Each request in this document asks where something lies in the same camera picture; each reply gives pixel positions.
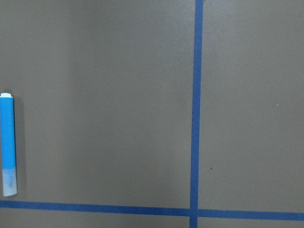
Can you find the blue highlighter pen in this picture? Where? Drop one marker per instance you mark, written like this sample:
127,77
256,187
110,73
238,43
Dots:
7,140

